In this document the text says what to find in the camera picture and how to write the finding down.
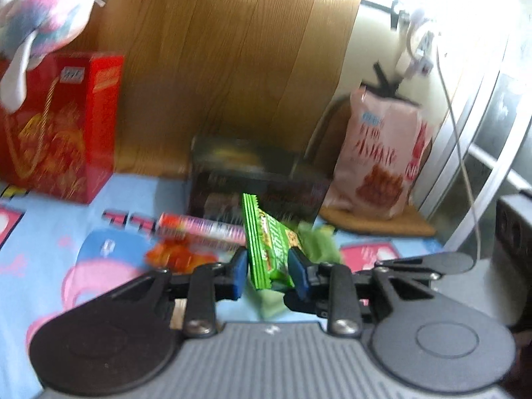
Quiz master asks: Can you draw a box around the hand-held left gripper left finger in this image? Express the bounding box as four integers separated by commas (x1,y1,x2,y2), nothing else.
104,248,249,339

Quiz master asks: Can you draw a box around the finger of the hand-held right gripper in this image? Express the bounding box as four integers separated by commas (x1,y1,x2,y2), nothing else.
375,252,475,285

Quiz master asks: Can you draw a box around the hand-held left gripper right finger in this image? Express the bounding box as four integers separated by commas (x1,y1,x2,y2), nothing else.
284,247,402,338

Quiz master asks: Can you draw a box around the green snack packet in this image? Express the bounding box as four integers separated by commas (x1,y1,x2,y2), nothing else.
242,193,302,291

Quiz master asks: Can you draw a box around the red snack packet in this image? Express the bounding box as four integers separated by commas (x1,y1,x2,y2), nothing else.
145,237,221,275

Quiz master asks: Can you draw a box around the black cardboard box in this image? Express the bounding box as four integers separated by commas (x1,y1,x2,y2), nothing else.
189,135,331,233

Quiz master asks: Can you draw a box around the light green packet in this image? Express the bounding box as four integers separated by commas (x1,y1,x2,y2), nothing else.
249,222,343,321

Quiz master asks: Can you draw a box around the pink tube snack packet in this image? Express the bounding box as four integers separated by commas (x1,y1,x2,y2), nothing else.
157,212,248,247

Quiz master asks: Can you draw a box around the pink snack bag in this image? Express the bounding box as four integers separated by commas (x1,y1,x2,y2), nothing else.
324,87,435,221

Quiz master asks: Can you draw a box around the cartoon pig printed bed sheet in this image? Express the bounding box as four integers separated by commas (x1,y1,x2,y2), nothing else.
0,170,499,385

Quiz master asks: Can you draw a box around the white power strip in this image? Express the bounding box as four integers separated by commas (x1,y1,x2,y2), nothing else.
391,0,442,79

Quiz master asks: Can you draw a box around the red gift bag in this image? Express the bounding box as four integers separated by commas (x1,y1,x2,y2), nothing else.
0,52,125,204

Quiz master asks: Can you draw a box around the wooden headboard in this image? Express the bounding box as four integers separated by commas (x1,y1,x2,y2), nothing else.
79,0,362,179

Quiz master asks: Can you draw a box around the pink and white plush toy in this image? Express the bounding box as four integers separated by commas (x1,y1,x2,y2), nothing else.
0,0,109,113

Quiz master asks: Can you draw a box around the white window frame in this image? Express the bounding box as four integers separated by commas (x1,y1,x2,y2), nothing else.
418,29,532,250

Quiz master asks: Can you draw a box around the white cable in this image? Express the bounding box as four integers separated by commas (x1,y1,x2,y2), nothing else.
434,46,483,259

